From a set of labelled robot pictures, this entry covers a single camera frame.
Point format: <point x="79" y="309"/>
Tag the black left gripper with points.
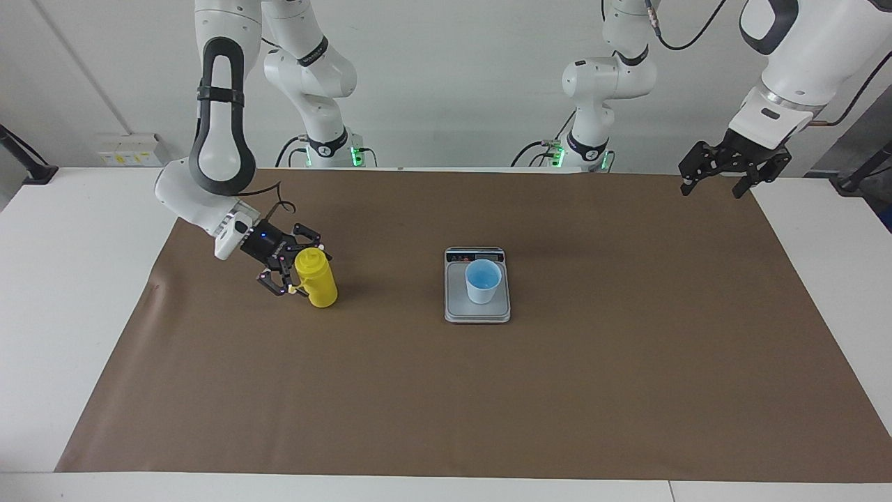
<point x="749" y="155"/>

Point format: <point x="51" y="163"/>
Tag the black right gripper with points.
<point x="268" y="244"/>

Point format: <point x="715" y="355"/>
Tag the yellow squeeze bottle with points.
<point x="320" y="286"/>

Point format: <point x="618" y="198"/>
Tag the light blue plastic cup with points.
<point x="483" y="282"/>

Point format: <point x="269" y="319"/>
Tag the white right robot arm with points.
<point x="219" y="139"/>

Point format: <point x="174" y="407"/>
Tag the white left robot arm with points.
<point x="808" y="42"/>

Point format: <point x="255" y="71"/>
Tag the silver digital kitchen scale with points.
<point x="481" y="314"/>

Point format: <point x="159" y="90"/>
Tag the brown table mat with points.
<point x="279" y="383"/>

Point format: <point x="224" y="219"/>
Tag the black clamp stand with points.
<point x="35" y="171"/>
<point x="857" y="180"/>

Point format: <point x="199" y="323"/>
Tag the white wall socket box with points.
<point x="129" y="150"/>

